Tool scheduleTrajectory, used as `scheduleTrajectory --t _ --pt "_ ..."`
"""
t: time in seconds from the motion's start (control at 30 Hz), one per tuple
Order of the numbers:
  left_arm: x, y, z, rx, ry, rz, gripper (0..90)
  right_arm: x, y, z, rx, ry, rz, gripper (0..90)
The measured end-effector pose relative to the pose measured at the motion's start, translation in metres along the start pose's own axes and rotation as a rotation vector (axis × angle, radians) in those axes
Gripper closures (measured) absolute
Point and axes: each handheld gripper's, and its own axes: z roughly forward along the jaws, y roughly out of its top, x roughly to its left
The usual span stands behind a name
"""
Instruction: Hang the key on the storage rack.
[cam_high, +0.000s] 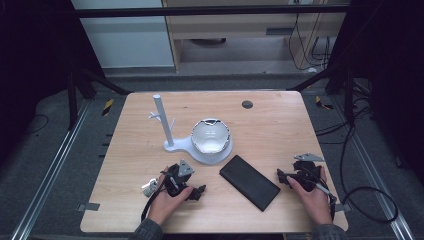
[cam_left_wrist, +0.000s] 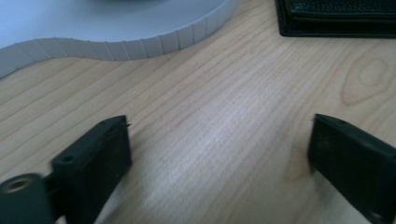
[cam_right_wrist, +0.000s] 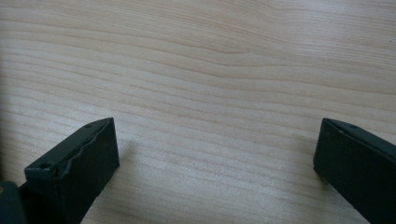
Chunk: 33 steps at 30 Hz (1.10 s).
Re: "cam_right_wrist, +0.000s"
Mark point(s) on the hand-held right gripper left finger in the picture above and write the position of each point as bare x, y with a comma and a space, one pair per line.
77, 174

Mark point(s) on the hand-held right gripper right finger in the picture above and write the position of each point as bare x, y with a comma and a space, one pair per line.
358, 168

